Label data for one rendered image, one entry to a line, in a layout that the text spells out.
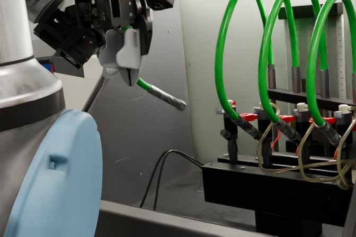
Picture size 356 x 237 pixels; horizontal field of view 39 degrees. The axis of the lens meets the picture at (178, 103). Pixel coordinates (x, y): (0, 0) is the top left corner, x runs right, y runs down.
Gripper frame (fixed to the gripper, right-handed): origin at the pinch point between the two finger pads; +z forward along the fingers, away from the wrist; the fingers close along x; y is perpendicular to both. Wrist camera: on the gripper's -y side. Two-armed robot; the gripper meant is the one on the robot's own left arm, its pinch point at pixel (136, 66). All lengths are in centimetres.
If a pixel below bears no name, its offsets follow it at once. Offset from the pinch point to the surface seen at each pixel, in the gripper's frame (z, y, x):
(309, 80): 20.3, -8.1, 30.1
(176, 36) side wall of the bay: 6.3, -22.1, -35.3
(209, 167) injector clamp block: 25.0, 7.2, -1.5
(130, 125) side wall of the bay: 9.7, 6.8, -26.8
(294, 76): 29.1, -20.5, -0.6
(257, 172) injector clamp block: 31.0, 3.3, 6.5
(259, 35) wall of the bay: 21.4, -30.3, -17.9
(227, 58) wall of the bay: 20.0, -23.4, -27.3
